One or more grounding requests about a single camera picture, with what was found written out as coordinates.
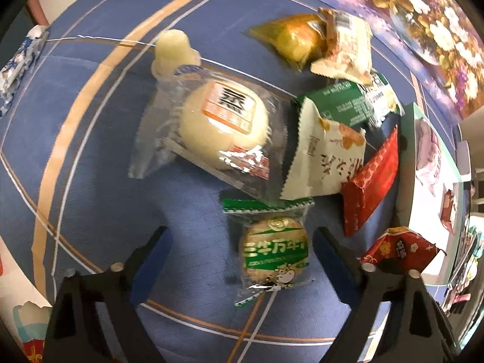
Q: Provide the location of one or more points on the dark green snack packet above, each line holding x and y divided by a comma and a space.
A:
344, 102

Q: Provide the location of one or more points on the red brown snack packet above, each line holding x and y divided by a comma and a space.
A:
448, 211

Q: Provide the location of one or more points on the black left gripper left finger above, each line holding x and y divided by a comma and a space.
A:
75, 330

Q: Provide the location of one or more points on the purple pink snack packet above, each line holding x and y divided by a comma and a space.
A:
428, 162

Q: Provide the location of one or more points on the red flower snack packet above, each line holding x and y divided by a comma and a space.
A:
399, 250

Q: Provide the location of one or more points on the yellow jelly cup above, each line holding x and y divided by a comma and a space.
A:
172, 50

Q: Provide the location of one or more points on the white orange snack packet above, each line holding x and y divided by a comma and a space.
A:
328, 154

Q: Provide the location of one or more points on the white device on table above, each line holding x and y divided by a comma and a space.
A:
463, 161

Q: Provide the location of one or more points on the clear steamed cake packet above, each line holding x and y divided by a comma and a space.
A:
233, 129

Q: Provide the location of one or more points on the white teal storage box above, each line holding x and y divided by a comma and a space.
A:
417, 209

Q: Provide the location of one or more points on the floral canvas painting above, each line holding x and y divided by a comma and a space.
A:
435, 39

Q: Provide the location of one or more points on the yellow orange snack packet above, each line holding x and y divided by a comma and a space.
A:
299, 39

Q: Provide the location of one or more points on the red patterned snack packet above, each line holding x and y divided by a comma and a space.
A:
364, 193

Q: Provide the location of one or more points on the blue striped tablecloth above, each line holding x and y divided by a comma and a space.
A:
66, 148

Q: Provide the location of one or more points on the white green small packet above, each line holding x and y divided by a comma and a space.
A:
382, 99

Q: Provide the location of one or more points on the beige barcode snack packet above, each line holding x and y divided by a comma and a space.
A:
348, 53

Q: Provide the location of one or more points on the green round biscuit packet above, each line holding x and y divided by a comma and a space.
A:
274, 248

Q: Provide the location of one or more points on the blue white snack packet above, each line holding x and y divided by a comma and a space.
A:
25, 56

